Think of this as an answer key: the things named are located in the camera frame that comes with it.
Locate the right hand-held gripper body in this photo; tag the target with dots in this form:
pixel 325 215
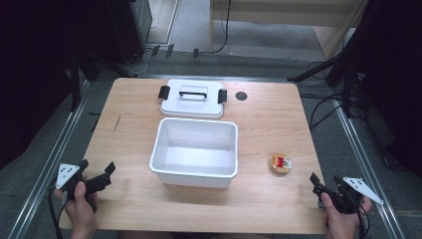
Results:
pixel 358 187

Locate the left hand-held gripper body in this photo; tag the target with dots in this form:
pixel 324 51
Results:
pixel 68 174

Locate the person's left hand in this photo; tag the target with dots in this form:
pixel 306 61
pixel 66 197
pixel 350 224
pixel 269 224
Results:
pixel 79 212

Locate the person's right hand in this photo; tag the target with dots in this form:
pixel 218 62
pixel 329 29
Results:
pixel 341 224

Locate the round tin with red label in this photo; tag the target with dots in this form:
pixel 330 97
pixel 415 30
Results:
pixel 280 164

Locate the black tripod stand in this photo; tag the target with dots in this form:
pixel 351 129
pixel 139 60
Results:
pixel 346 83
pixel 75 83

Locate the white plastic storage box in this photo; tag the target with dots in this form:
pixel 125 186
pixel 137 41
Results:
pixel 195 156

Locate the black round table grommet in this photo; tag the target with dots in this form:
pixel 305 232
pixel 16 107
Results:
pixel 241 96

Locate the black floor plug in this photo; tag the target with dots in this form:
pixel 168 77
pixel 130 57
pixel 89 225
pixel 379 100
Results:
pixel 169 50
pixel 155 50
pixel 196 53

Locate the black cabinet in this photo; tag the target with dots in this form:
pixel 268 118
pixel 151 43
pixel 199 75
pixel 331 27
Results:
pixel 132 30

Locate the light wooden furniture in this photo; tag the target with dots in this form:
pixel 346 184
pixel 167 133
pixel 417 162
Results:
pixel 282 13

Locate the metal floor rail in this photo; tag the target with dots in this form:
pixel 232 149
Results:
pixel 365 159
pixel 49 159

